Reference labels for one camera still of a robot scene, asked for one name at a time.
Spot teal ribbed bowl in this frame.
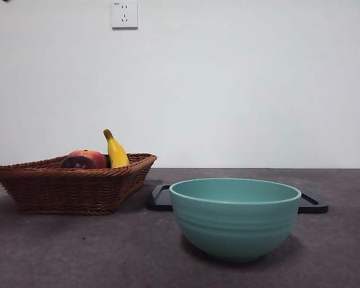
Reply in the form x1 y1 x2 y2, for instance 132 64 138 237
169 178 302 263

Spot dark red plum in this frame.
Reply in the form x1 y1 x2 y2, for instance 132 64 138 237
59 155 97 169

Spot black rectangular tray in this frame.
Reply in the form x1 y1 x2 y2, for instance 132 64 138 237
146 184 330 215

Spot yellow banana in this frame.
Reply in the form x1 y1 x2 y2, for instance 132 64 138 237
103 129 130 169

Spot red orange peach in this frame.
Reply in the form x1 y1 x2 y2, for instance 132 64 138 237
67 149 107 169

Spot brown wicker basket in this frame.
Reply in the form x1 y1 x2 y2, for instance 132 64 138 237
0 153 158 216

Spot white wall socket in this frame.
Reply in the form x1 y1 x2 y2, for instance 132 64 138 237
112 2 139 30

